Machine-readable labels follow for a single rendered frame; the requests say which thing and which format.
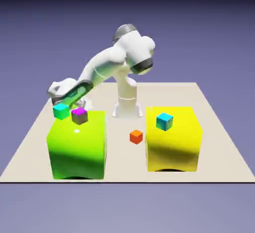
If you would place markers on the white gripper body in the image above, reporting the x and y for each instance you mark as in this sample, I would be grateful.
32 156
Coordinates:
87 103

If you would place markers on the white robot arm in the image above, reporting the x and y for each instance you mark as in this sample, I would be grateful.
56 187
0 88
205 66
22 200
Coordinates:
127 53

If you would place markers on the small magenta cube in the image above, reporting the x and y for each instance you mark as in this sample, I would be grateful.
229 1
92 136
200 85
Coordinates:
79 117

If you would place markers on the small turquoise cube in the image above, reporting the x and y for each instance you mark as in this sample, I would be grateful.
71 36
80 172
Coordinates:
61 111

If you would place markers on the small orange cube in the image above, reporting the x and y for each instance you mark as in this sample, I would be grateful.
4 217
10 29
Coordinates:
136 137

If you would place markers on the small cyan cube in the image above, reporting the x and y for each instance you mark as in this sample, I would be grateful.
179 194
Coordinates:
164 121

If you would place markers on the large lime green box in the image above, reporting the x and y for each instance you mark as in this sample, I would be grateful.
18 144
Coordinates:
77 147

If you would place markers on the large yellow box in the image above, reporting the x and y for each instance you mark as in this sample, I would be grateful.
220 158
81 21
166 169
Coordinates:
173 149

